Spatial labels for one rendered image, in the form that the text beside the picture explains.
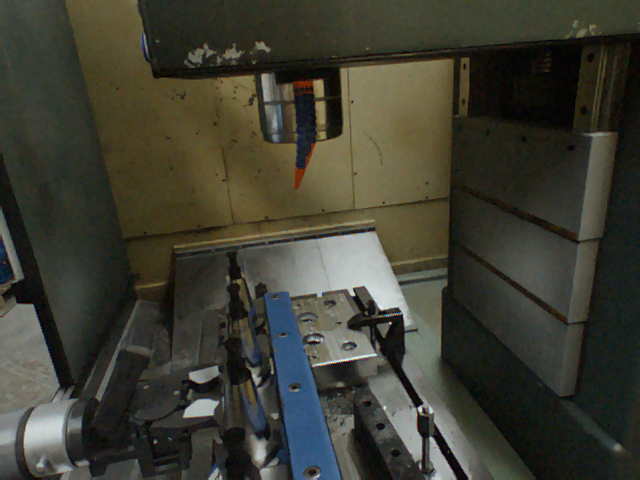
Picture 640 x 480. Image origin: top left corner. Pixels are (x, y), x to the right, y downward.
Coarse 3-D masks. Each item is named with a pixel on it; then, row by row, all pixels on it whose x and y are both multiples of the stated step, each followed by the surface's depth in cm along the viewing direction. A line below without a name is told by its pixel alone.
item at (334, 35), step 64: (192, 0) 47; (256, 0) 48; (320, 0) 49; (384, 0) 51; (448, 0) 52; (512, 0) 53; (576, 0) 55; (192, 64) 49; (256, 64) 51; (320, 64) 52; (384, 64) 94
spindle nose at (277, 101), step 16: (256, 80) 79; (272, 80) 76; (320, 80) 76; (336, 80) 79; (256, 96) 82; (272, 96) 77; (288, 96) 76; (320, 96) 77; (336, 96) 80; (272, 112) 78; (288, 112) 77; (320, 112) 78; (336, 112) 80; (272, 128) 79; (288, 128) 78; (320, 128) 79; (336, 128) 81
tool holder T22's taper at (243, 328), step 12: (228, 312) 50; (228, 324) 49; (240, 324) 49; (228, 336) 49; (240, 336) 49; (252, 336) 50; (240, 348) 49; (252, 348) 50; (252, 360) 50; (252, 372) 50
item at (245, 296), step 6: (228, 276) 61; (228, 282) 59; (234, 282) 59; (240, 282) 59; (246, 282) 60; (246, 288) 60; (228, 294) 60; (240, 294) 60; (246, 294) 60; (228, 300) 60; (246, 300) 60; (246, 306) 60; (252, 306) 61; (252, 312) 61; (252, 318) 61; (252, 324) 61
